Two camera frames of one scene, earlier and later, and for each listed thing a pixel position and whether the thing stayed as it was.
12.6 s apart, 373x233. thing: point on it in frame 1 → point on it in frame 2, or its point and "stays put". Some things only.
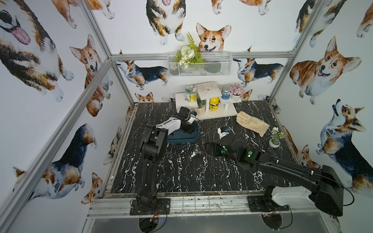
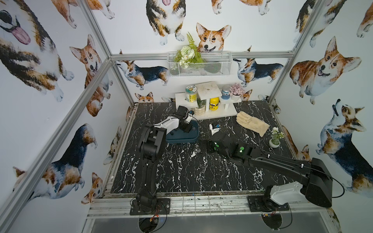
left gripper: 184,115 stays put
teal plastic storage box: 180,136 stays put
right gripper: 218,147 stays put
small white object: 223,131 → 214,130
